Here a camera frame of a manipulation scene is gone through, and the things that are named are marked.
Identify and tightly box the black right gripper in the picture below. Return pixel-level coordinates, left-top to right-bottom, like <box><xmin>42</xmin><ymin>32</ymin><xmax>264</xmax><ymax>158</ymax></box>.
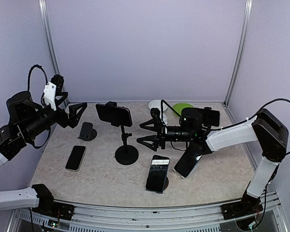
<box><xmin>136</xmin><ymin>118</ymin><xmax>193</xmax><ymax>151</ymax></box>

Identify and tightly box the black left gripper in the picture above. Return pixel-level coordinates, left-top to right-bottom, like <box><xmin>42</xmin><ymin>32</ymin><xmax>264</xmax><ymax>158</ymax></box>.
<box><xmin>23</xmin><ymin>91</ymin><xmax>87</xmax><ymax>140</ymax></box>

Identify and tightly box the tall black pole phone stand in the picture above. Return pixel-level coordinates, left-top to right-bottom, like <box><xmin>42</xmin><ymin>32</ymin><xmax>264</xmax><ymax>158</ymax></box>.
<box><xmin>107</xmin><ymin>101</ymin><xmax>139</xmax><ymax>165</ymax></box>

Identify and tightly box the blue edged black phone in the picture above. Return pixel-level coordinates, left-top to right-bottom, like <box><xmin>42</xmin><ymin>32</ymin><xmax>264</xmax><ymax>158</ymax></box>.
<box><xmin>145</xmin><ymin>155</ymin><xmax>170</xmax><ymax>194</ymax></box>

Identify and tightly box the purple edged black phone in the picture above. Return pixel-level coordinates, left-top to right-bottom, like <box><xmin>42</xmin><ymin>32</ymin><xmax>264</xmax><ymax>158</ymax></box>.
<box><xmin>96</xmin><ymin>103</ymin><xmax>132</xmax><ymax>127</ymax></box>

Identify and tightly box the dark round base phone stand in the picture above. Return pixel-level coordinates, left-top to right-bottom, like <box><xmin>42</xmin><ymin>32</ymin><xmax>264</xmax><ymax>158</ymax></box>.
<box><xmin>158</xmin><ymin>177</ymin><xmax>169</xmax><ymax>193</ymax></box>

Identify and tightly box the phone with clear case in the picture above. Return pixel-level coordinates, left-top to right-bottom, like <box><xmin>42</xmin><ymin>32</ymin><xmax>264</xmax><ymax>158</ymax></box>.
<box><xmin>65</xmin><ymin>145</ymin><xmax>86</xmax><ymax>172</ymax></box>

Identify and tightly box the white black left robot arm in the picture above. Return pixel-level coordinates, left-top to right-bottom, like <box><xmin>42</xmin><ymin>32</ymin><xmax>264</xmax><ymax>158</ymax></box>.
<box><xmin>0</xmin><ymin>91</ymin><xmax>87</xmax><ymax>215</ymax></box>

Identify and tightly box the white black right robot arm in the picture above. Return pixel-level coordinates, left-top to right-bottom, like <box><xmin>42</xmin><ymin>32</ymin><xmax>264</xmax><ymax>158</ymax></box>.
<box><xmin>136</xmin><ymin>107</ymin><xmax>289</xmax><ymax>215</ymax></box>

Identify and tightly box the small dark grey phone stand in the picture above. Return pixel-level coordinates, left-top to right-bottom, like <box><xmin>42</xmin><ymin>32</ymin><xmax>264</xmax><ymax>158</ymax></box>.
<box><xmin>78</xmin><ymin>122</ymin><xmax>97</xmax><ymax>142</ymax></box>

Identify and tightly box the black phone on white stand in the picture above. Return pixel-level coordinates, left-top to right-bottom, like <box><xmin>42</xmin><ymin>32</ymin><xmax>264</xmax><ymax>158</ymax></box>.
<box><xmin>174</xmin><ymin>144</ymin><xmax>202</xmax><ymax>178</ymax></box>

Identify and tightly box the black phone on short stand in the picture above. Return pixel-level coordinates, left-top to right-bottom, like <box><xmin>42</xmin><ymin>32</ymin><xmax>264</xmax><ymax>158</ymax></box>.
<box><xmin>202</xmin><ymin>109</ymin><xmax>220</xmax><ymax>127</ymax></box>

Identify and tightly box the white ceramic bowl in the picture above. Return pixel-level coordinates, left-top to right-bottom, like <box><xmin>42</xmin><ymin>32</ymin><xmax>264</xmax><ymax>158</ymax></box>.
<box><xmin>148</xmin><ymin>100</ymin><xmax>168</xmax><ymax>112</ymax></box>

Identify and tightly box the green plate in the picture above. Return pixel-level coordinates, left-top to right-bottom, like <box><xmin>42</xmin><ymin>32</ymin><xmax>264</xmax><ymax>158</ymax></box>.
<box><xmin>173</xmin><ymin>102</ymin><xmax>194</xmax><ymax>116</ymax></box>

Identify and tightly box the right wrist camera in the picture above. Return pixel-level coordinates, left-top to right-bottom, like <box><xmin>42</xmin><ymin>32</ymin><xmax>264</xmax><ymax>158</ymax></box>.
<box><xmin>150</xmin><ymin>107</ymin><xmax>168</xmax><ymax>126</ymax></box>

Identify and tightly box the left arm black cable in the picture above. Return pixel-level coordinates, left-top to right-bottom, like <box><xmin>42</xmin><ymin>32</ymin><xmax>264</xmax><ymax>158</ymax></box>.
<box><xmin>28</xmin><ymin>64</ymin><xmax>50</xmax><ymax>95</ymax></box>

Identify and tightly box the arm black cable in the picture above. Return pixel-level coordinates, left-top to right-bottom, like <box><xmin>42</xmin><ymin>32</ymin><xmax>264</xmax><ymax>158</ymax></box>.
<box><xmin>28</xmin><ymin>64</ymin><xmax>50</xmax><ymax>95</ymax></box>
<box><xmin>244</xmin><ymin>98</ymin><xmax>290</xmax><ymax>157</ymax></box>

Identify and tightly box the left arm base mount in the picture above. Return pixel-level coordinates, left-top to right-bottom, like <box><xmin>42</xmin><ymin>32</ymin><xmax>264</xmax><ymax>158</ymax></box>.
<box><xmin>32</xmin><ymin>202</ymin><xmax>75</xmax><ymax>221</ymax></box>

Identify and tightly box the left aluminium frame post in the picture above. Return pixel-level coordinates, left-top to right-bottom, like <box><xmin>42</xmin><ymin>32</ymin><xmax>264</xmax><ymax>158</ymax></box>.
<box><xmin>38</xmin><ymin>0</ymin><xmax>70</xmax><ymax>105</ymax></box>

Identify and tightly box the aluminium frame post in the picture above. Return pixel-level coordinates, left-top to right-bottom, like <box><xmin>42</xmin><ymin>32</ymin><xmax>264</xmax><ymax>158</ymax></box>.
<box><xmin>224</xmin><ymin>0</ymin><xmax>253</xmax><ymax>108</ymax></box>
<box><xmin>38</xmin><ymin>0</ymin><xmax>70</xmax><ymax>105</ymax></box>

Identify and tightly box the aluminium front rail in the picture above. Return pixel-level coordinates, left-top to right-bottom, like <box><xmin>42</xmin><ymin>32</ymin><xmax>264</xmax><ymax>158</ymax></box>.
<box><xmin>7</xmin><ymin>193</ymin><xmax>290</xmax><ymax>232</ymax></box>

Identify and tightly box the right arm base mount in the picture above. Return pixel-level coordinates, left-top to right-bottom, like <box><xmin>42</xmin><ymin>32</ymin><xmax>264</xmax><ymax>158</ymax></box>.
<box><xmin>221</xmin><ymin>201</ymin><xmax>263</xmax><ymax>220</ymax></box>

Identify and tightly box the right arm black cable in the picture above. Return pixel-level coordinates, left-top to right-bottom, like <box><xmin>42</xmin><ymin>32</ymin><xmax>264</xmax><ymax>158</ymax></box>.
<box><xmin>244</xmin><ymin>98</ymin><xmax>290</xmax><ymax>157</ymax></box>

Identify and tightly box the right aluminium frame post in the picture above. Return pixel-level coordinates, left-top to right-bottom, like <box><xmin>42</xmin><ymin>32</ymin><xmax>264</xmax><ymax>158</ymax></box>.
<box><xmin>224</xmin><ymin>0</ymin><xmax>253</xmax><ymax>108</ymax></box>

